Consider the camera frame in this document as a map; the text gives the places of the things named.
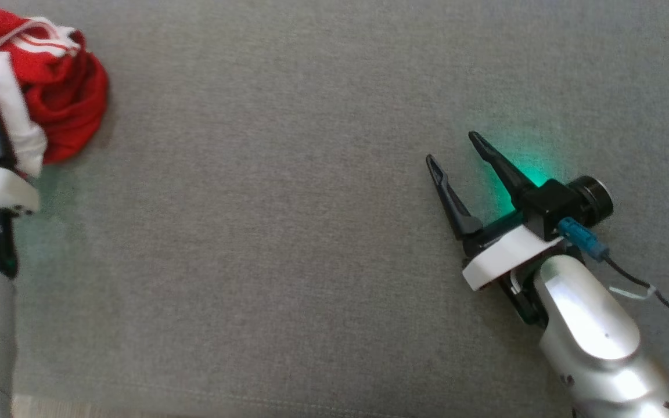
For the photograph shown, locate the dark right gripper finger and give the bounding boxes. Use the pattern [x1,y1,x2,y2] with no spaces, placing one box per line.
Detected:
[468,131,539,204]
[426,154,484,240]

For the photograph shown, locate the red shirt white striped cuffs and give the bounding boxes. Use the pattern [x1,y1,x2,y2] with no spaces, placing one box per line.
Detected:
[0,0,110,178]

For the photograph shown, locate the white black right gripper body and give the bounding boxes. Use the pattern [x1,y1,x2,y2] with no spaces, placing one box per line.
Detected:
[461,210,584,327]

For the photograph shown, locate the black cable with blue plug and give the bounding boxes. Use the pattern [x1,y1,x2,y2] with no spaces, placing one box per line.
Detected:
[557,217,669,344]

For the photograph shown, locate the large grey sofa seat cushion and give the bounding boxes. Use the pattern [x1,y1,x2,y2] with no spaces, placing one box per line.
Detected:
[0,0,669,418]

